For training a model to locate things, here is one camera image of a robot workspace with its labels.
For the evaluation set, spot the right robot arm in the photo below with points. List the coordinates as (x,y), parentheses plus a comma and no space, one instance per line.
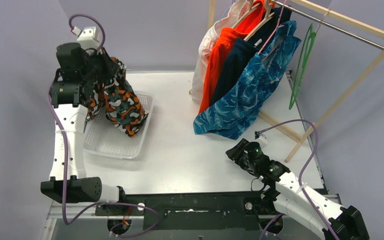
(326,219)

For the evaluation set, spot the white shorts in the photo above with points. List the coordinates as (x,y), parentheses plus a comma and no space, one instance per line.
(237,9)

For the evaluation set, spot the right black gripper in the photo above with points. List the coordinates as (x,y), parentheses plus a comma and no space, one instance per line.
(235,154)

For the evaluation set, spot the blue patterned shorts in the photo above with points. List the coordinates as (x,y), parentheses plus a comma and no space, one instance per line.
(237,110)

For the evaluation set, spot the wooden hanger orange shorts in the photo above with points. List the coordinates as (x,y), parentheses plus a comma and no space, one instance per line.
(251,8)

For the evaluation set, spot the green hanger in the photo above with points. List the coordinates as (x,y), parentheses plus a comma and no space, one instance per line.
(306,49)

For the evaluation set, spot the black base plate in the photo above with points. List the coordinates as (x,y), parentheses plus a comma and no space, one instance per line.
(194,211)

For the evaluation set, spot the pink hanger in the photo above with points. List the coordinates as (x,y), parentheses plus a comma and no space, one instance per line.
(273,29)

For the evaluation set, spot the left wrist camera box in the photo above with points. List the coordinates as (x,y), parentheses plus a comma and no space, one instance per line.
(89,38)

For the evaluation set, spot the wooden clothes rack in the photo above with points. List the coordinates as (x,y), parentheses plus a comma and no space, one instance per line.
(346,93)

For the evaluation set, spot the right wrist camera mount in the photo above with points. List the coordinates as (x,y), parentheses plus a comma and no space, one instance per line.
(261,139)

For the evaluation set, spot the camouflage orange black shorts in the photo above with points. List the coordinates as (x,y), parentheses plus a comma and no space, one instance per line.
(121,105)

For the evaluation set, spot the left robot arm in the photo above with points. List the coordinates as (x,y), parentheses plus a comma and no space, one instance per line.
(70,95)

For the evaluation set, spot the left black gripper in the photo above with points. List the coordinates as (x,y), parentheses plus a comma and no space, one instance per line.
(109,65)

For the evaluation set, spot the white plastic basket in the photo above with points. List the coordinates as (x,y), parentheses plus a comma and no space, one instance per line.
(102,139)

